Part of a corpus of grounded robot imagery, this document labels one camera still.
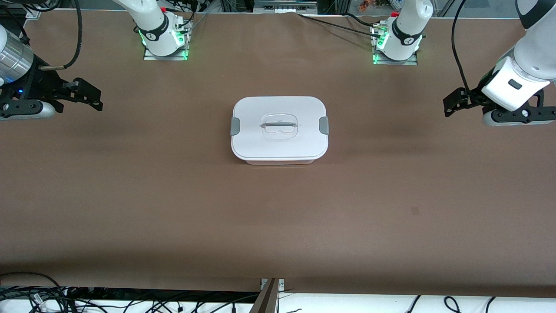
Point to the small aluminium bracket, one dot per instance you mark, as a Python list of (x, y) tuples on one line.
[(281, 284)]

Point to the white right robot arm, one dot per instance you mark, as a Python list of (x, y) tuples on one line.
[(152, 26)]

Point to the pink plastic box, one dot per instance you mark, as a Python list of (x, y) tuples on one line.
[(280, 163)]

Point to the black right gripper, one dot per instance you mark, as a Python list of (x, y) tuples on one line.
[(38, 83)]

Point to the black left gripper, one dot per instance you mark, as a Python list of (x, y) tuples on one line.
[(472, 98)]

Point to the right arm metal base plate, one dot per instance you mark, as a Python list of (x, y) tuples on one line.
[(165, 58)]

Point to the aluminium corner bracket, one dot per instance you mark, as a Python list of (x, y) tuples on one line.
[(34, 14)]

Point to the brown table cover sheet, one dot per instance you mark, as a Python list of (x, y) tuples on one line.
[(173, 217)]

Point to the silver equipment chassis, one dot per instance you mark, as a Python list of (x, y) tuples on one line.
[(284, 5)]

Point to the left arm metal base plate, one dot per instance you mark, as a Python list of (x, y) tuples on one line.
[(397, 62)]

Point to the orange figurine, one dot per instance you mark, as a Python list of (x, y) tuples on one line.
[(364, 5)]

